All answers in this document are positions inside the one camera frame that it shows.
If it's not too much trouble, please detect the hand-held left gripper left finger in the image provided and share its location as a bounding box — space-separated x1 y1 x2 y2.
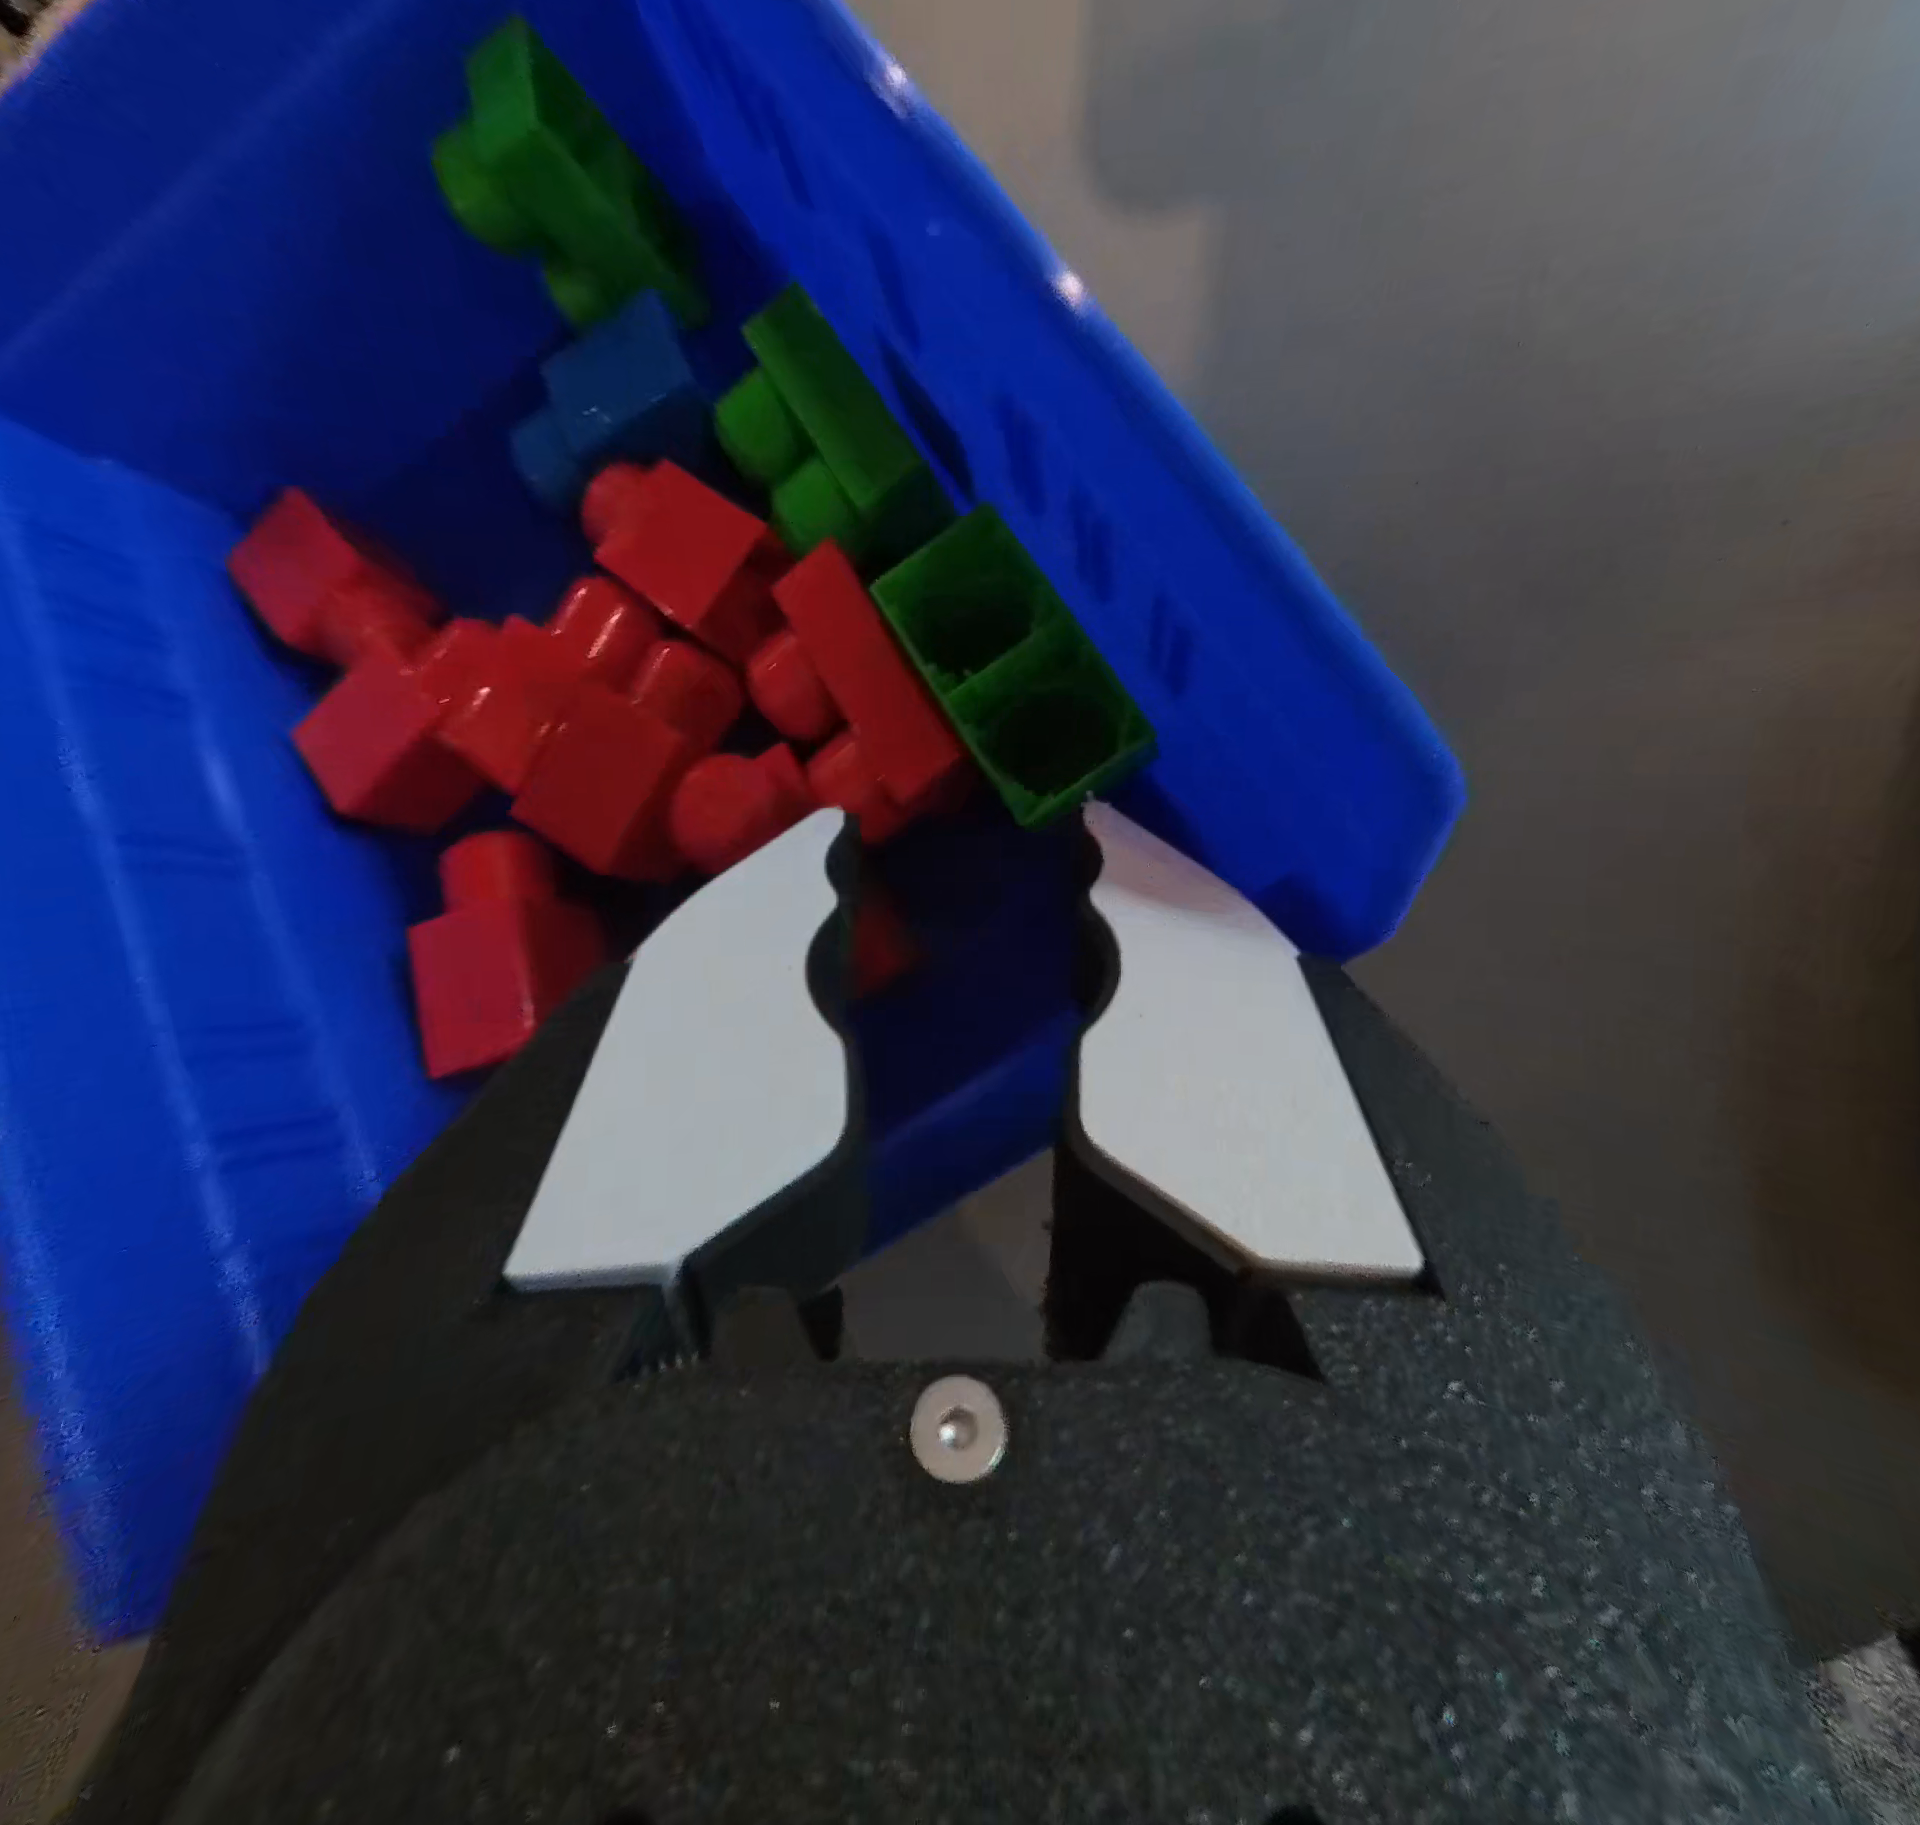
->
501 805 876 1295

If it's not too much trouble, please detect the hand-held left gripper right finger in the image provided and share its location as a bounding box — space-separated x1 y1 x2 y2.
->
1050 800 1428 1278

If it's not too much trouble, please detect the pile of red mega blocks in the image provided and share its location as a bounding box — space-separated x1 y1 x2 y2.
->
228 460 977 1085

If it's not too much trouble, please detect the green mega block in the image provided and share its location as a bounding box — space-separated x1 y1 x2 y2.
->
431 15 710 329
712 282 961 569
870 503 1158 829

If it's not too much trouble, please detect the blue single-stud mega block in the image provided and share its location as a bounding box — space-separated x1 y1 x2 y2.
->
510 291 718 505

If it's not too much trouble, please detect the blue plastic bin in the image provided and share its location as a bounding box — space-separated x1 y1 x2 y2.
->
0 0 1470 1647

